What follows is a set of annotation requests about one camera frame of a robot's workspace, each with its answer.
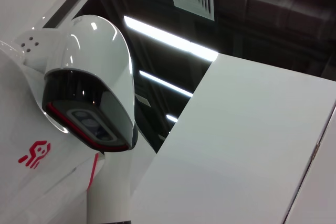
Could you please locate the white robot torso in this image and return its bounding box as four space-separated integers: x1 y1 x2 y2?
0 40 137 224

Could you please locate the white robot head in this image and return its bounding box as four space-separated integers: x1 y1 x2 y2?
19 14 139 154

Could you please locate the white partition panel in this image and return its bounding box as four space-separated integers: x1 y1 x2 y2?
131 52 336 224

